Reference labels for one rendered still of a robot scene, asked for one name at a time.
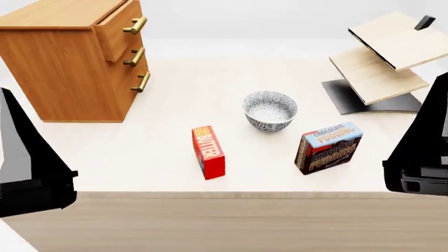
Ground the wooden flush drawer, middle height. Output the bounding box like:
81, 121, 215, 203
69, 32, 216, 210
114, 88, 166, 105
106, 38, 149, 93

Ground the red butter box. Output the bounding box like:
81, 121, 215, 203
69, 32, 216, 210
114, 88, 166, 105
191, 125, 226, 181

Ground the wooden drawer with protruding front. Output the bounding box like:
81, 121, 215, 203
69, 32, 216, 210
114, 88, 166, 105
93, 0, 144, 63

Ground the wooden three-drawer cabinet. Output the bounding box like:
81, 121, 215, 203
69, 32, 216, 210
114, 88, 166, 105
0, 0, 152, 124

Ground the light wooden two-shelf rack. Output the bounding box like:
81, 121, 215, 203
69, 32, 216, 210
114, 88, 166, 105
321, 10, 448, 116

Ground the wooden flush drawer, lowest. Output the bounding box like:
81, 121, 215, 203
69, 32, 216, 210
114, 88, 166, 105
116, 69, 152, 122

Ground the chocolate pudding box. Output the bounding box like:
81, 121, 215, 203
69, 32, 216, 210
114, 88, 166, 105
294, 121, 364, 176

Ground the brass bar drawer handle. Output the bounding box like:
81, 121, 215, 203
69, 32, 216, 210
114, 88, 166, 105
122, 46, 146, 67
130, 71, 152, 94
122, 16, 148, 34

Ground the black white patterned bowl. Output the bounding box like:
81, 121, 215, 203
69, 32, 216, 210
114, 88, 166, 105
242, 90, 300, 134

